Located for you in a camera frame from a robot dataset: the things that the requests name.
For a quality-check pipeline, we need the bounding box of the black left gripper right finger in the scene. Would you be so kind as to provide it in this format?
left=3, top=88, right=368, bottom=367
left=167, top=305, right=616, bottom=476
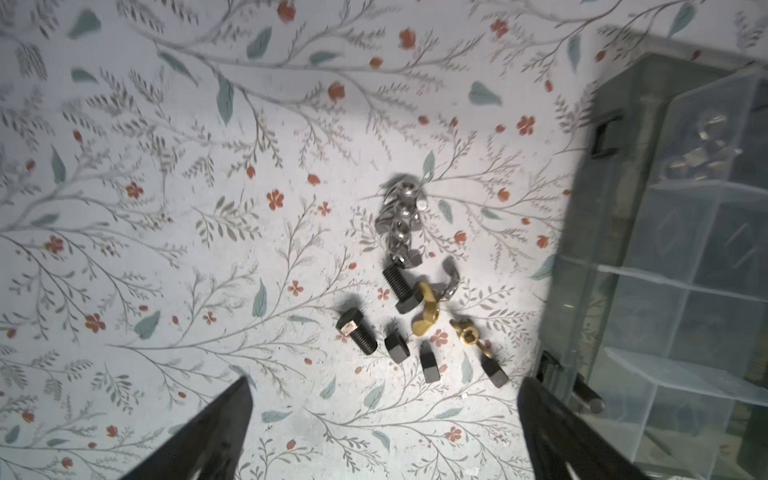
left=517, top=377, right=646, bottom=480

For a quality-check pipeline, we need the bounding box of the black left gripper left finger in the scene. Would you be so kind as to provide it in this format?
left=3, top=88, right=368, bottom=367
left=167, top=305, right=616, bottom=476
left=124, top=376, right=253, bottom=479

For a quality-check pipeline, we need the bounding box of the translucent green organizer box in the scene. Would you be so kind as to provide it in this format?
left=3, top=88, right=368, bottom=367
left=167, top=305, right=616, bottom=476
left=534, top=55, right=767, bottom=479

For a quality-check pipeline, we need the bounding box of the black hex bolt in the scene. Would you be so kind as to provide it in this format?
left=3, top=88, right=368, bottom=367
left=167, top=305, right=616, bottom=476
left=382, top=264, right=424, bottom=314
left=336, top=308, right=378, bottom=356

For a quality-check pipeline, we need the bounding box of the shiny silver nut pair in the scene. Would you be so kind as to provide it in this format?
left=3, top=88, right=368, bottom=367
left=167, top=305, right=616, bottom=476
left=663, top=110, right=742, bottom=181

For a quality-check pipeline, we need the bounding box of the small black nut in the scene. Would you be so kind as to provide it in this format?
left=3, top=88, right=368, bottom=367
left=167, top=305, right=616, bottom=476
left=419, top=341, right=441, bottom=384
left=481, top=355, right=509, bottom=389
left=385, top=331, right=410, bottom=364

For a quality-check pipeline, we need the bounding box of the brass wing nut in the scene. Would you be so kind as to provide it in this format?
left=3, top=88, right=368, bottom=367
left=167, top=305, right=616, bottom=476
left=450, top=319, right=494, bottom=359
left=411, top=281, right=440, bottom=337

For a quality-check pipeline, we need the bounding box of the silver wing nut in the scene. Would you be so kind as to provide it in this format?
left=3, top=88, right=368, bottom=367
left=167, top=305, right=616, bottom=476
left=433, top=257, right=461, bottom=302

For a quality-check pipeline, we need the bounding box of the silver flange nut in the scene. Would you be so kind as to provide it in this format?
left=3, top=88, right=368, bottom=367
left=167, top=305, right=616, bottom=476
left=384, top=180, right=428, bottom=212
left=387, top=238, right=423, bottom=269
left=374, top=208, right=423, bottom=235

